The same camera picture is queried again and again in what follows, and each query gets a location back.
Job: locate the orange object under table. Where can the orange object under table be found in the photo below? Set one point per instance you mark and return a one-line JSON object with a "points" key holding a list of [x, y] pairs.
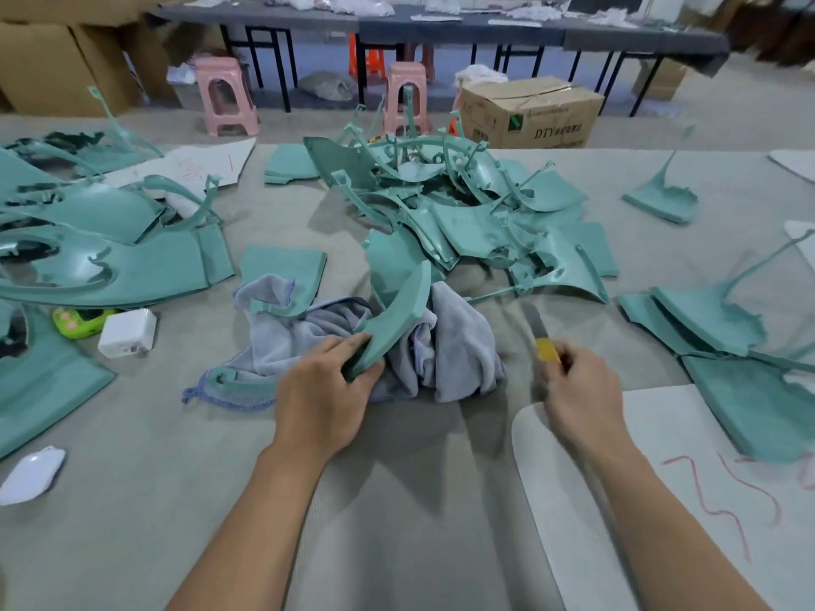
{"points": [[367, 57]]}

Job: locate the green and yellow gadget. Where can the green and yellow gadget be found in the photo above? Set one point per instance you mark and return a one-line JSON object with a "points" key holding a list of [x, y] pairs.
{"points": [[79, 323]]}

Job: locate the pink plastic stool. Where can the pink plastic stool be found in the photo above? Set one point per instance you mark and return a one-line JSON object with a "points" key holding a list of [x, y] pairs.
{"points": [[226, 95], [406, 95]]}

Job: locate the white paper sheet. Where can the white paper sheet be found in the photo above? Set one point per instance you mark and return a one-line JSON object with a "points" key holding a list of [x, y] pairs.
{"points": [[185, 165]]}

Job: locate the pile of green plastic parts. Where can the pile of green plastic parts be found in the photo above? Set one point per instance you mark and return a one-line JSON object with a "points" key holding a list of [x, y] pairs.
{"points": [[115, 254]]}

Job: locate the white oval plastic piece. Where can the white oval plastic piece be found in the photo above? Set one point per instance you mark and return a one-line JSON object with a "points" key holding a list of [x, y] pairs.
{"points": [[28, 476]]}

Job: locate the white foam sheet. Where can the white foam sheet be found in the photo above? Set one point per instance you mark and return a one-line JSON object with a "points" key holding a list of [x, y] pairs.
{"points": [[796, 165], [560, 515]]}

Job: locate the person's right forearm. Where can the person's right forearm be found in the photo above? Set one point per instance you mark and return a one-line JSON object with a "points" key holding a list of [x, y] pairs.
{"points": [[681, 534]]}

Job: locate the person's right hand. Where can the person's right hand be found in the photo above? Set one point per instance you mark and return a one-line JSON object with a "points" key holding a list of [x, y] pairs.
{"points": [[583, 407]]}

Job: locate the single green plastic part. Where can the single green plastic part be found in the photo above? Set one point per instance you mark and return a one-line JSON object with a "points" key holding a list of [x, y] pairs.
{"points": [[401, 312]]}

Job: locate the long grey work table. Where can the long grey work table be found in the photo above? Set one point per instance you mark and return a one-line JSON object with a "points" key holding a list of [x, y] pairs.
{"points": [[509, 29]]}

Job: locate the person's left hand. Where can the person's left hand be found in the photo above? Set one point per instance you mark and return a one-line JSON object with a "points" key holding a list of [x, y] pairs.
{"points": [[318, 401]]}

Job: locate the white power adapter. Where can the white power adapter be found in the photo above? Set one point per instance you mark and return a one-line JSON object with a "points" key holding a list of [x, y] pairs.
{"points": [[127, 333]]}

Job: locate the person's left forearm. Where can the person's left forearm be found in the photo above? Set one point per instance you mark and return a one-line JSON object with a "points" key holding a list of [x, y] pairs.
{"points": [[255, 528]]}

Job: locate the grey-blue wiping cloth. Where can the grey-blue wiping cloth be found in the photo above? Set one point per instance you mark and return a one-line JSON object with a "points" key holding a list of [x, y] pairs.
{"points": [[446, 350]]}

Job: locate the stack of brown cardboard boxes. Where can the stack of brown cardboard boxes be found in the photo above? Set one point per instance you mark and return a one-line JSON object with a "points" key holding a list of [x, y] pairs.
{"points": [[77, 51]]}

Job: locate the heap of clear plastic bags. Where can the heap of clear plastic bags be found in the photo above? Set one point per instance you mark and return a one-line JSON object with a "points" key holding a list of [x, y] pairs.
{"points": [[331, 3]]}

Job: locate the brown cardboard box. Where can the brown cardboard box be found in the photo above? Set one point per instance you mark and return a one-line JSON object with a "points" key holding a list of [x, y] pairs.
{"points": [[529, 114]]}

